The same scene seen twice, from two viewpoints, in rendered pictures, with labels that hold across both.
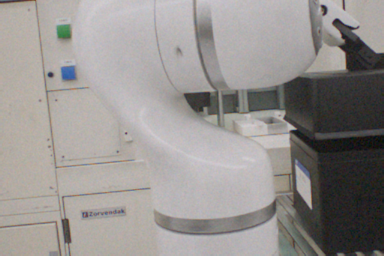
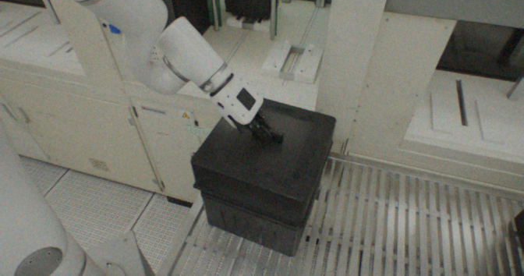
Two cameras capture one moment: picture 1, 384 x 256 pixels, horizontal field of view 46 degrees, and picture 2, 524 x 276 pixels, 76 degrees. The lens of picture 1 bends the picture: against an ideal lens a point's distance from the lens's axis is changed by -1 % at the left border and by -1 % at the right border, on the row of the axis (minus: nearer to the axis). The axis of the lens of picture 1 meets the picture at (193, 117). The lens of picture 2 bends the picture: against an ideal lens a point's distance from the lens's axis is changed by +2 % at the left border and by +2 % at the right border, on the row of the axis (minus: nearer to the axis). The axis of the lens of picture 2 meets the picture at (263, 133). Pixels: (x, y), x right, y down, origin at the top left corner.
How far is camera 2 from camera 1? 0.84 m
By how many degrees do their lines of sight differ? 44
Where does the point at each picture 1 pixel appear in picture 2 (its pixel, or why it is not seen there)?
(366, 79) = (221, 176)
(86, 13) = not seen: outside the picture
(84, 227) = (144, 113)
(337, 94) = (204, 175)
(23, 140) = (98, 61)
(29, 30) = not seen: outside the picture
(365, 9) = (333, 47)
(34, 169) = (109, 77)
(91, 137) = not seen: hidden behind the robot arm
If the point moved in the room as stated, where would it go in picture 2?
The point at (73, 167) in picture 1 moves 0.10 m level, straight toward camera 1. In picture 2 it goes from (132, 83) to (122, 99)
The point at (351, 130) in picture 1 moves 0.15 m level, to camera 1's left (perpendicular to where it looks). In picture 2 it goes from (214, 191) to (161, 175)
